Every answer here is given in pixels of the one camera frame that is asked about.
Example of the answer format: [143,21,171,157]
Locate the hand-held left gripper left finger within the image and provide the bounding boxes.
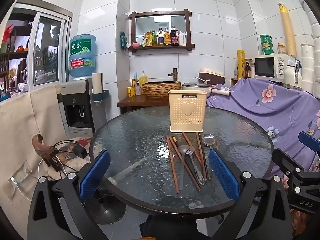
[27,149,112,240]

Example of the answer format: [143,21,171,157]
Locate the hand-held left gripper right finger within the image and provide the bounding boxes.
[208,148,293,240]

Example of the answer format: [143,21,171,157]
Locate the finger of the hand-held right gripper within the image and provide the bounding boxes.
[298,131,320,153]
[272,148,305,178]

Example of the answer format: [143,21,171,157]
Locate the dark chopstick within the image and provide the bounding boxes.
[200,142,211,180]

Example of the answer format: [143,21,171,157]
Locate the metal spoon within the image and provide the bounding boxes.
[202,134,216,151]
[187,147,205,186]

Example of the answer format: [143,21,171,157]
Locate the cream perforated utensil holder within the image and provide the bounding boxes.
[168,90,209,133]

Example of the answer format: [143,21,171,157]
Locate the black power adapter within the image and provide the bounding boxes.
[73,144,89,159]

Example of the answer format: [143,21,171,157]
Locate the black table base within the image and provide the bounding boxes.
[84,194,127,225]

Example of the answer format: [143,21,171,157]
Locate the wooden stool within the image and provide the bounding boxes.
[32,133,63,173]

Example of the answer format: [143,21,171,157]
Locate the purple floral cloth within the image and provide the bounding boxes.
[206,77,320,181]

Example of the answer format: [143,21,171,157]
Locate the white kettle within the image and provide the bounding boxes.
[283,59,303,86]

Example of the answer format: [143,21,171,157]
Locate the stacks of white cups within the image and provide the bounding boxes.
[299,0,320,96]

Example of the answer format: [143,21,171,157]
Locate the wooden counter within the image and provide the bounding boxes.
[117,94,171,115]

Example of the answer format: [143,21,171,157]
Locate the beige cloth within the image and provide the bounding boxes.
[0,84,68,240]

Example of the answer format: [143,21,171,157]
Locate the water dispenser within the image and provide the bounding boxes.
[60,78,107,134]

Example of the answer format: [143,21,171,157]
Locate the white microwave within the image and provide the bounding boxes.
[253,53,296,83]

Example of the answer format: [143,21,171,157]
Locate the white pot with lid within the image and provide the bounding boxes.
[182,78,232,97]

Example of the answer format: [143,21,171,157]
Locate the toothbrush cup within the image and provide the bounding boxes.
[132,72,142,96]

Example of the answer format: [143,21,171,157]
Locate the brown white rice cooker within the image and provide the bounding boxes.
[198,67,226,86]

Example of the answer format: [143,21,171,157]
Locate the yellow roll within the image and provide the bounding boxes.
[237,49,246,79]

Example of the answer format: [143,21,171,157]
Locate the woven brown wash basin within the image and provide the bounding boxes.
[141,81,182,99]

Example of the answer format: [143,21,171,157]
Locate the bronze faucet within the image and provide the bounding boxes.
[168,68,181,82]

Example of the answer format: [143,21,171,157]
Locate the tall stack of yellow cups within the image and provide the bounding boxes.
[278,2,297,57]

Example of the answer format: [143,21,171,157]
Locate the blue water jug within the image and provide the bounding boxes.
[69,34,97,78]

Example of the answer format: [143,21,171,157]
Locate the sliding window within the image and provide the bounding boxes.
[28,11,72,87]

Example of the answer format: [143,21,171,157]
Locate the green hanging packet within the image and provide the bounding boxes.
[120,31,128,52]

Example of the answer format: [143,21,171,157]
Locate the yellow green packet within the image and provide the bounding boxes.
[141,32,153,47]

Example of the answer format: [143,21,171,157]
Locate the dark soy sauce bottle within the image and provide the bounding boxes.
[170,26,179,46]

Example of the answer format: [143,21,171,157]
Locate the wood-framed mirror shelf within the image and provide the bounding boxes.
[128,8,196,54]

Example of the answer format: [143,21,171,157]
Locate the white cable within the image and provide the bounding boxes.
[37,159,69,177]

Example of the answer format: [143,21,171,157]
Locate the black cable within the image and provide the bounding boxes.
[53,139,79,157]

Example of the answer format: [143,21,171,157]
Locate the teal wall holder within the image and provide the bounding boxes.
[92,89,110,103]

